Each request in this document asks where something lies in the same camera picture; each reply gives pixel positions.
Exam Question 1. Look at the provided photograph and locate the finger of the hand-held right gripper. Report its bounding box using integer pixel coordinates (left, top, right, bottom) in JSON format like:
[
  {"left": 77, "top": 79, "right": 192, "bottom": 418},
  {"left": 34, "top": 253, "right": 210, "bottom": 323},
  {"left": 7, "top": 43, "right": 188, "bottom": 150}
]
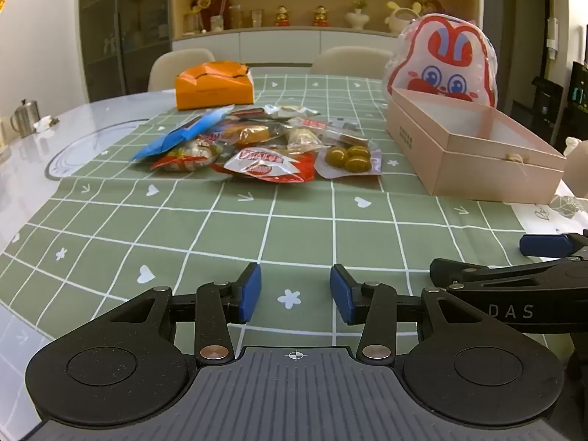
[
  {"left": 520, "top": 229, "right": 588, "bottom": 258},
  {"left": 429, "top": 255, "right": 588, "bottom": 292}
]

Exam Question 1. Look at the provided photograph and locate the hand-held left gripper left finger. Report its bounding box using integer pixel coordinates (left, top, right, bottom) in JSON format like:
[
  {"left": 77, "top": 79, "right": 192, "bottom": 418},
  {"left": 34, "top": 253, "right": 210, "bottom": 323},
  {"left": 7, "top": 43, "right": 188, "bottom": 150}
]
[{"left": 92, "top": 263, "right": 262, "bottom": 366}]

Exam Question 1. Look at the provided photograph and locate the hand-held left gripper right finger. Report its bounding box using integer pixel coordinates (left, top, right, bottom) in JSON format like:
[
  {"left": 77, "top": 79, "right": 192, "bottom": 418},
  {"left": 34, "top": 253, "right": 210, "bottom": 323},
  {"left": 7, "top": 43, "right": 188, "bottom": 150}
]
[{"left": 331, "top": 264, "right": 501, "bottom": 365}]

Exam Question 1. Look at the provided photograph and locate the large red white snack packet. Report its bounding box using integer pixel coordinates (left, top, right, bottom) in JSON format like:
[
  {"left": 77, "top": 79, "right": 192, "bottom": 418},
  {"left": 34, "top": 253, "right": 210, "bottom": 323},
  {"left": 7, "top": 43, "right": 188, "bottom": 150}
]
[{"left": 214, "top": 146, "right": 318, "bottom": 185}]

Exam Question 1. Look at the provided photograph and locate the green olive packet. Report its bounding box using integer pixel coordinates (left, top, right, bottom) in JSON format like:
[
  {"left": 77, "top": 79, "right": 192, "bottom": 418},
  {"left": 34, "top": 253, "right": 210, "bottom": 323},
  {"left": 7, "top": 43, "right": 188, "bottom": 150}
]
[{"left": 317, "top": 142, "right": 383, "bottom": 179}]

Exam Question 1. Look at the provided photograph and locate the pink cardboard box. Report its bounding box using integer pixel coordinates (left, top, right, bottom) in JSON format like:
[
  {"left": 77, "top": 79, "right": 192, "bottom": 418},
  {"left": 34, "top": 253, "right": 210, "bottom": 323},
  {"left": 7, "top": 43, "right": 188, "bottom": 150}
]
[{"left": 385, "top": 87, "right": 567, "bottom": 204}]

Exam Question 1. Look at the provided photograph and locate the small red white snack packet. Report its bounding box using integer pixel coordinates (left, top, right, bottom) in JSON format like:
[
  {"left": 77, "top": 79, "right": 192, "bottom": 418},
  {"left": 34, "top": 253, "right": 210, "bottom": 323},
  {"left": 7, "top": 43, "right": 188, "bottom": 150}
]
[{"left": 149, "top": 138, "right": 226, "bottom": 173}]

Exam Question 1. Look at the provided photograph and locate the brown cake clear packet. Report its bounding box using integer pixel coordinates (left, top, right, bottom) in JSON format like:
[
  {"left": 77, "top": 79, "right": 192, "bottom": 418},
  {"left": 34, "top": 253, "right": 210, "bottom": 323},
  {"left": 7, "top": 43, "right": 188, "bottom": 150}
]
[{"left": 230, "top": 122, "right": 277, "bottom": 148}]

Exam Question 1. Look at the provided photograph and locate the white pastry packet red label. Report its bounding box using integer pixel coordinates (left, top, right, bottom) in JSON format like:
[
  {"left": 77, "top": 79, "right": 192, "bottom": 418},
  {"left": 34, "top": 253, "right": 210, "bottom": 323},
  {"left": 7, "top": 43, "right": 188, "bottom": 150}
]
[{"left": 281, "top": 117, "right": 331, "bottom": 150}]

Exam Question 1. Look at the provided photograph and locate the blue snack packet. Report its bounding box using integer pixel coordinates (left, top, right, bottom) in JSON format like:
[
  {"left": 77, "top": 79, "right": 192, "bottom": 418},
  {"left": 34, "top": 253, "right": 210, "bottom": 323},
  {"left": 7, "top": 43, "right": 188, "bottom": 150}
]
[{"left": 130, "top": 107, "right": 236, "bottom": 162}]

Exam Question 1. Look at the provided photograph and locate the red striped snack packet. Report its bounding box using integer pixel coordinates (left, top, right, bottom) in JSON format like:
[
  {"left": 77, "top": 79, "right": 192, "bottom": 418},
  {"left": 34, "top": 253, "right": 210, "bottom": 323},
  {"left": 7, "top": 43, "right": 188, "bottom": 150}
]
[{"left": 230, "top": 105, "right": 272, "bottom": 120}]

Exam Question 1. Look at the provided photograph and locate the silver clear snack packet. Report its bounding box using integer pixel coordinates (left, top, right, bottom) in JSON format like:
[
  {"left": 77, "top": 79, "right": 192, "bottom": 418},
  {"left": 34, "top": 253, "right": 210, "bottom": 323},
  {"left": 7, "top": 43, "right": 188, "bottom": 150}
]
[{"left": 264, "top": 105, "right": 321, "bottom": 120}]

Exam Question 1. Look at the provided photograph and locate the green checked tablecloth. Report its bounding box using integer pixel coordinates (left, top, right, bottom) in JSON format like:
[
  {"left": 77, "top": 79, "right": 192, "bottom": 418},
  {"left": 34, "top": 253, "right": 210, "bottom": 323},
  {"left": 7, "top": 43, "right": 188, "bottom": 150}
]
[{"left": 0, "top": 67, "right": 575, "bottom": 359}]

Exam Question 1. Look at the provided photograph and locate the cream chair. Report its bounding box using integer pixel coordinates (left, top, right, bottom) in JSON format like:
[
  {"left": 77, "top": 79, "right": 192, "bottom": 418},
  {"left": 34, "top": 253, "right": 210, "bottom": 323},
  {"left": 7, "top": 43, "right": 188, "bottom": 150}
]
[
  {"left": 563, "top": 149, "right": 588, "bottom": 194},
  {"left": 311, "top": 46, "right": 395, "bottom": 79},
  {"left": 148, "top": 48, "right": 216, "bottom": 93}
]

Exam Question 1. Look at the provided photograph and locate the black appliance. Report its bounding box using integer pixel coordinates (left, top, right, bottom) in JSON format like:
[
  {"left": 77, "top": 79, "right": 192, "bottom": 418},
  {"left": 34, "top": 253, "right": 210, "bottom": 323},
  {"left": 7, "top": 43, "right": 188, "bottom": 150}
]
[{"left": 532, "top": 61, "right": 588, "bottom": 144}]

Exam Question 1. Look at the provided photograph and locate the red white rabbit bag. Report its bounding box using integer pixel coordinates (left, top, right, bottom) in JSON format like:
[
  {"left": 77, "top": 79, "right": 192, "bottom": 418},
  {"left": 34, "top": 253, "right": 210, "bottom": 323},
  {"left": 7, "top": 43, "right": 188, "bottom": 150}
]
[{"left": 383, "top": 14, "right": 500, "bottom": 112}]

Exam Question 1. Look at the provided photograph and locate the orange cardboard box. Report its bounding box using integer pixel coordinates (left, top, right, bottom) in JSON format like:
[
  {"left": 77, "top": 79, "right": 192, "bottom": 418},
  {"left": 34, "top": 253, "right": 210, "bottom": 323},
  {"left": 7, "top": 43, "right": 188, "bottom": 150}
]
[{"left": 175, "top": 61, "right": 255, "bottom": 111}]

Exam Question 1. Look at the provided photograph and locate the glass turntable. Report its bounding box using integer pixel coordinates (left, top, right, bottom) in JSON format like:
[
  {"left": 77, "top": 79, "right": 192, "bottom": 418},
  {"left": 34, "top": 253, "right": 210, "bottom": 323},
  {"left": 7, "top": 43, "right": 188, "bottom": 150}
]
[{"left": 46, "top": 117, "right": 152, "bottom": 180}]

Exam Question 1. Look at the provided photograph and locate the wooden shelf cabinet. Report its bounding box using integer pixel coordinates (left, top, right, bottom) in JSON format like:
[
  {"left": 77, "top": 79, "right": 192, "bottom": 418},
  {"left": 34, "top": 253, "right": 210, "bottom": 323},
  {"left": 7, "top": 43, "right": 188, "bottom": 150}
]
[{"left": 170, "top": 0, "right": 485, "bottom": 67}]

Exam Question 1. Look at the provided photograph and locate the white vase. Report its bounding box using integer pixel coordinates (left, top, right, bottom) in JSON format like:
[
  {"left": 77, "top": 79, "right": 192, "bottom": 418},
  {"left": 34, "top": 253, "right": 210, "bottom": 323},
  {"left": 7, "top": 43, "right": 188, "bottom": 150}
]
[{"left": 345, "top": 0, "right": 371, "bottom": 29}]

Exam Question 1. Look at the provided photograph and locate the steel kettle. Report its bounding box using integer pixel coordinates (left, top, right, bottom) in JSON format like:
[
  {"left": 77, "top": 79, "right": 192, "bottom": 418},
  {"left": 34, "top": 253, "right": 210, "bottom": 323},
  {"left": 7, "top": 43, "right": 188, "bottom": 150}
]
[{"left": 10, "top": 100, "right": 40, "bottom": 139}]

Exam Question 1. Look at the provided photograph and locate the glass door cabinet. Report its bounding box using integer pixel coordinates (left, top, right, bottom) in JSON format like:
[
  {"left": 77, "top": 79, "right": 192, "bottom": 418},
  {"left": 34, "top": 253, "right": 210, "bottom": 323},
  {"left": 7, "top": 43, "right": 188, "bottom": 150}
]
[{"left": 78, "top": 0, "right": 173, "bottom": 102}]

